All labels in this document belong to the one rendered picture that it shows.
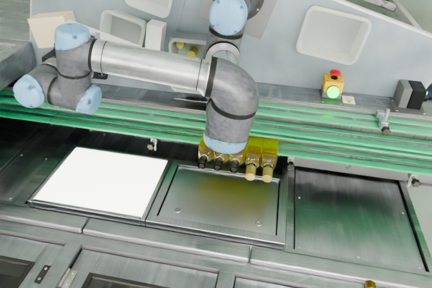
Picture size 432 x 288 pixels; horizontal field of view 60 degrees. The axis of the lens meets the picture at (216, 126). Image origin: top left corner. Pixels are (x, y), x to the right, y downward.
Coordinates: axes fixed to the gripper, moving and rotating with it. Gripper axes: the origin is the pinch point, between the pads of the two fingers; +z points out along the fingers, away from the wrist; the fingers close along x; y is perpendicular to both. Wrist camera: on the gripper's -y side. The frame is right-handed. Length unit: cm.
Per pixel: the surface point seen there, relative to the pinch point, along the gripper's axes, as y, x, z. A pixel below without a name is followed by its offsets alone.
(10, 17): 69, 36, 59
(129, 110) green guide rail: -9.3, 33.4, 18.1
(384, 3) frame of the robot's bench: -100, -26, 90
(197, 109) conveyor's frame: -35.2, 24.0, 22.4
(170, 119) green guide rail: -26.7, 28.3, 15.5
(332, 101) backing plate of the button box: -82, 1, 25
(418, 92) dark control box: -108, -13, 26
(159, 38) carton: -12.3, 3.3, 28.2
